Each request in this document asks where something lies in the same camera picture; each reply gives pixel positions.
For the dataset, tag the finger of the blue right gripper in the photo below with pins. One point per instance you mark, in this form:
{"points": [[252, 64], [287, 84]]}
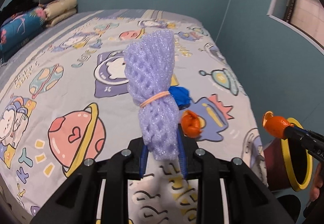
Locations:
{"points": [[301, 131], [289, 132]]}

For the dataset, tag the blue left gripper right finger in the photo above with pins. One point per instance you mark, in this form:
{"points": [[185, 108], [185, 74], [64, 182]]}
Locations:
{"points": [[182, 158]]}

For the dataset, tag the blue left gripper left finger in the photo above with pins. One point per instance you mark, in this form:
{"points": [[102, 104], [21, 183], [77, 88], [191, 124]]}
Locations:
{"points": [[143, 160]]}

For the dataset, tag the orange peel piece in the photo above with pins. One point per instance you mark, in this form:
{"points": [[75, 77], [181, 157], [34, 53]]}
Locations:
{"points": [[190, 124], [275, 125]]}

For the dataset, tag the blue plastic bag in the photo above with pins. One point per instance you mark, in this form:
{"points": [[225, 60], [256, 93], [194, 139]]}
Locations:
{"points": [[181, 96]]}

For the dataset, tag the purple foam fruit net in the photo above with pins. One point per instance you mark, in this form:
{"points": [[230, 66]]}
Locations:
{"points": [[149, 69]]}

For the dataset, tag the yellow rimmed trash bin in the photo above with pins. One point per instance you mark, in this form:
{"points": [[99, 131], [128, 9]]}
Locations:
{"points": [[288, 164]]}

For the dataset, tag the right hand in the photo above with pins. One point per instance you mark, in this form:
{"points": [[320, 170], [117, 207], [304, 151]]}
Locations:
{"points": [[317, 183]]}

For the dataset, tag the cartoon print bed sheet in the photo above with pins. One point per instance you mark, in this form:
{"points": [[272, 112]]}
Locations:
{"points": [[64, 99]]}

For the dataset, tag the beige folded quilt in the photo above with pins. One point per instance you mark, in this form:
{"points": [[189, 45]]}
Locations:
{"points": [[59, 10]]}

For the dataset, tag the blue floral folded quilt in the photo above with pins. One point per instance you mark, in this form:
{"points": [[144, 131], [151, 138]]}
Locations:
{"points": [[22, 28]]}

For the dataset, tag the black clothing pile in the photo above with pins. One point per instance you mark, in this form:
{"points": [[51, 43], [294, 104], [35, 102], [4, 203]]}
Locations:
{"points": [[16, 6]]}

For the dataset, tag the window with brown frame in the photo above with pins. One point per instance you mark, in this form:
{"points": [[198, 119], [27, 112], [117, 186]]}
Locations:
{"points": [[305, 17]]}

